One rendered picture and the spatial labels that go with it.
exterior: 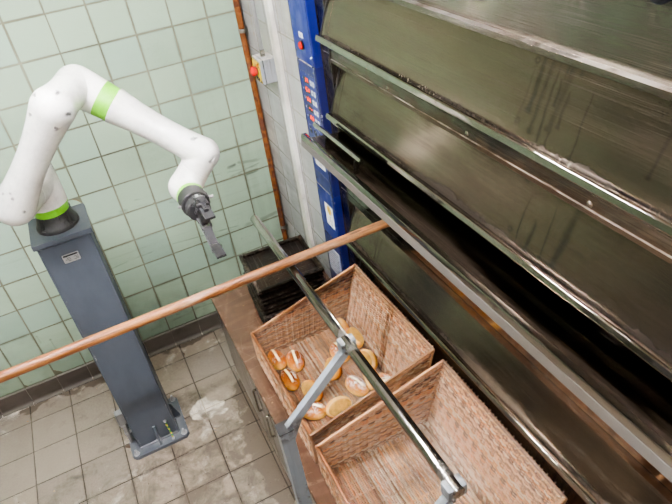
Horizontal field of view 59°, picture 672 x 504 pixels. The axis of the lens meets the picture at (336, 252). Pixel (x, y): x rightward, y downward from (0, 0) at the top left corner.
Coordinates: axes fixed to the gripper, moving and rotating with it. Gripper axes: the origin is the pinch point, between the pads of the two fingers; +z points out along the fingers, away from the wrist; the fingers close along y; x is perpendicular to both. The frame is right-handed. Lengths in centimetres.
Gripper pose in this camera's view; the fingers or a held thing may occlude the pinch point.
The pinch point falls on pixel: (215, 236)
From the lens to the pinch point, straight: 177.3
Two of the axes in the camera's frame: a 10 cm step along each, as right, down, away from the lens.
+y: 1.2, 7.9, 6.0
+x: -8.9, 3.5, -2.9
